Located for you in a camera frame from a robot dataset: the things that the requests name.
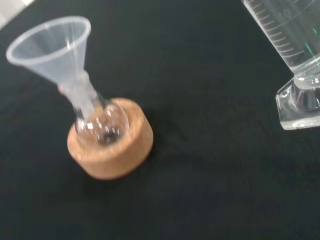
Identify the clear glass round-bottom flask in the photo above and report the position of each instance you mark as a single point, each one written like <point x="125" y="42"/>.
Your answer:
<point x="105" y="130"/>

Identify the black cloth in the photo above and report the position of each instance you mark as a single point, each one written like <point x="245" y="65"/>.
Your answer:
<point x="200" y="175"/>

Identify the clear plastic funnel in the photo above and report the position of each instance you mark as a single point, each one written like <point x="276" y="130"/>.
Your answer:
<point x="47" y="50"/>

